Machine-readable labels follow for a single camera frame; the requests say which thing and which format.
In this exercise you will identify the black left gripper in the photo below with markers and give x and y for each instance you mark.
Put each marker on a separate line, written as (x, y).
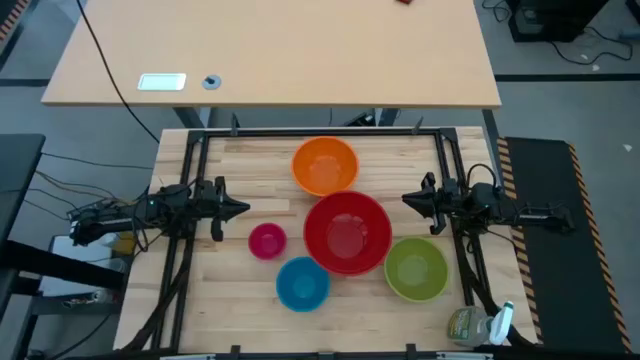
(207, 202)

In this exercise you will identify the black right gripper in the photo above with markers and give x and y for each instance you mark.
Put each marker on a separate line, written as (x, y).
(450, 200)

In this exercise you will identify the small pink plastic bowl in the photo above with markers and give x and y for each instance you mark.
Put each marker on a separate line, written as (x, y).
(267, 242)

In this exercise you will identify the green plastic bowl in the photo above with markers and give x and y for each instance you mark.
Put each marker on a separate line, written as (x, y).
(416, 270)

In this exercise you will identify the orange plastic bowl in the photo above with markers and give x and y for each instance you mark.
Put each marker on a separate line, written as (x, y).
(325, 167)

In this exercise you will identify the blue plastic bowl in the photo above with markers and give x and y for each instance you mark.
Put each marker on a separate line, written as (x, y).
(303, 285)

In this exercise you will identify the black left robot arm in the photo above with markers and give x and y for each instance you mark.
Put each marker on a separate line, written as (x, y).
(125, 217)

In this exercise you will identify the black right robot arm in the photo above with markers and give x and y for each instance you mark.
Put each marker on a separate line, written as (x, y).
(520, 212)

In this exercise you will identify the large red plastic bowl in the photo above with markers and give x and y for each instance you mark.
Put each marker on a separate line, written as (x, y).
(347, 235)

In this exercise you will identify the clear bottle with yellow liquid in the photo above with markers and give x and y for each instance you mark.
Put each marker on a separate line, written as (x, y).
(125, 244)

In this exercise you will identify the clear spray bottle white trigger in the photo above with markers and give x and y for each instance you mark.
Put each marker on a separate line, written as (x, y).
(470, 326)

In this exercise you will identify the black mat with hazard stripes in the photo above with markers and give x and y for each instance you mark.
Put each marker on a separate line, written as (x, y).
(560, 240)

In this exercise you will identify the white box under side table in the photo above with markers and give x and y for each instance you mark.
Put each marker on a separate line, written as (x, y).
(80, 255)

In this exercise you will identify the light wooden desk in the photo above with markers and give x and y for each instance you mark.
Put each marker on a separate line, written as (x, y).
(280, 50)

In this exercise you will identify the black side table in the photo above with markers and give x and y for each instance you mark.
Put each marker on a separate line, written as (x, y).
(17, 180)

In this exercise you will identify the black computer case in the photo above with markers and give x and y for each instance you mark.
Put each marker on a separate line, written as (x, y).
(550, 20)

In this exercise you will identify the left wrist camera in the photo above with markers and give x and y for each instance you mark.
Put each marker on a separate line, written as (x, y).
(217, 232)

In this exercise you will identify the black aluminium frame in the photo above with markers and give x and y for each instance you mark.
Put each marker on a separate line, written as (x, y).
(320, 132)

